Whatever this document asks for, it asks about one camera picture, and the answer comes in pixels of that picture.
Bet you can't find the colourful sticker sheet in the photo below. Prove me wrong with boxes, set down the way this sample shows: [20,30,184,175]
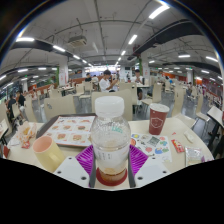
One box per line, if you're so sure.
[129,132,173,164]

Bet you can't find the beige cafeteria chairs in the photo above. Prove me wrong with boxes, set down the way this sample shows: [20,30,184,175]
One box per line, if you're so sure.
[0,77,224,125]

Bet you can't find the red paper cup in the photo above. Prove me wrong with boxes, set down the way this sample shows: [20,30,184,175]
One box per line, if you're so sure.
[148,102,171,136]

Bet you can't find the flat round red coaster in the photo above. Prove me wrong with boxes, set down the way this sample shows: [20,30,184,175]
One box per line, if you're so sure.
[95,167,129,187]

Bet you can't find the small red sauce packet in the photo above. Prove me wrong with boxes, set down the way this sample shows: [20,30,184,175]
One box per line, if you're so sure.
[171,138,186,154]

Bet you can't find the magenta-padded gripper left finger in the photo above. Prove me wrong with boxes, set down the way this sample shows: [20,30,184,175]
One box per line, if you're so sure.
[53,144,98,189]

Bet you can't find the ceiling lights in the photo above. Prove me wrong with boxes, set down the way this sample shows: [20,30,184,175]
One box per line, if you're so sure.
[0,2,224,85]

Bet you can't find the small white packet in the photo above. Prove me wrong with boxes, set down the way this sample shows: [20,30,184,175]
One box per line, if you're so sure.
[183,130,196,144]

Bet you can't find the beige cafeteria table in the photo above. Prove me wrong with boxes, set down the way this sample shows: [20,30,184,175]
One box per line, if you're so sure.
[0,118,10,141]
[206,105,224,130]

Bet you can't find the ceiling air conditioner unit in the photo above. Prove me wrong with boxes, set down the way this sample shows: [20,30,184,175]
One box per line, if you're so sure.
[67,35,88,48]

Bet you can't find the flat red packet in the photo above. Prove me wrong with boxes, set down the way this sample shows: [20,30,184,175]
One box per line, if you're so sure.
[20,140,32,150]

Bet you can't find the dark tray with paper liner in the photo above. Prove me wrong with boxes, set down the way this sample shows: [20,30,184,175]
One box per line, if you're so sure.
[35,113,98,148]

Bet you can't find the beige chair with round hole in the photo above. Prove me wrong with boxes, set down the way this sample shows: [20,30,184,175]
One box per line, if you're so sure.
[43,94,77,122]
[91,88,134,122]

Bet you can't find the clear plastic packet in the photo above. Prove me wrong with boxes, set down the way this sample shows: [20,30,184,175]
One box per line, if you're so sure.
[184,146,204,167]

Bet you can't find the pale yellow mug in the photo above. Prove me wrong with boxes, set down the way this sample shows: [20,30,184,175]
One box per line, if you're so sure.
[32,135,66,174]

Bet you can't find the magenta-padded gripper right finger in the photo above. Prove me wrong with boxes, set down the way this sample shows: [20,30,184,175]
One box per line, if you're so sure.
[127,144,172,189]

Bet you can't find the clear plastic bottle white cap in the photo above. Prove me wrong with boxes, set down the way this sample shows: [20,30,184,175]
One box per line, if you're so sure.
[90,95,132,184]

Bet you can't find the clear bag of fries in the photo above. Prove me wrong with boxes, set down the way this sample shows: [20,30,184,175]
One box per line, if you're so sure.
[16,120,38,146]

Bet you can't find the dark red pouch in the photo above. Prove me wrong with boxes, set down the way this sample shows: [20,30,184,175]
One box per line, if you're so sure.
[2,144,11,159]

